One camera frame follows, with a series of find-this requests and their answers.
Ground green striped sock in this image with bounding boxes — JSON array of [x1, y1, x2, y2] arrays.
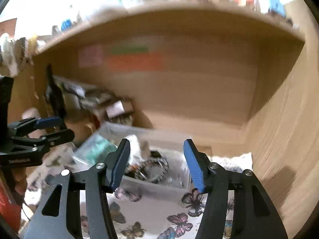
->
[[75, 135, 117, 165]]

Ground white sock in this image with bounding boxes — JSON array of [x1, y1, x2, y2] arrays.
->
[[125, 134, 151, 166]]

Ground black white patterned headband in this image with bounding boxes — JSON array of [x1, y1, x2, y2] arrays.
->
[[124, 151, 169, 184]]

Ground orange sleeve forearm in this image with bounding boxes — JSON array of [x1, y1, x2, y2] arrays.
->
[[1, 169, 27, 232]]

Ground dark wine bottle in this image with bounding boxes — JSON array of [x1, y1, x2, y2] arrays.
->
[[45, 64, 67, 129]]

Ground stack of papers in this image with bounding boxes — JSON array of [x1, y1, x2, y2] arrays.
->
[[53, 75, 115, 110]]

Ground small pink cardboard box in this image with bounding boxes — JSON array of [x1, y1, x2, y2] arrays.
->
[[105, 100, 134, 119]]

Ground butterfly print lace cloth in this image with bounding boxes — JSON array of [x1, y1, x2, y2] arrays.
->
[[26, 153, 252, 238]]

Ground pink sticky note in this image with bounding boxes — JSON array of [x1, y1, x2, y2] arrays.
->
[[78, 45, 103, 68]]

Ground clear plastic storage box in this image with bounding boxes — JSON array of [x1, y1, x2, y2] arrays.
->
[[73, 122, 191, 201]]

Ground green sticky note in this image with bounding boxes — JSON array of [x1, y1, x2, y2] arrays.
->
[[111, 45, 149, 55]]

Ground orange sticky note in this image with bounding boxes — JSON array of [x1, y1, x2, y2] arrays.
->
[[105, 52, 164, 72]]

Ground wooden shelf board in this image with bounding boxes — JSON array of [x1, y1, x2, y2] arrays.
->
[[35, 1, 305, 56]]

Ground blue plastic box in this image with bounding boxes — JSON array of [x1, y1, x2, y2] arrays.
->
[[268, 0, 286, 18]]

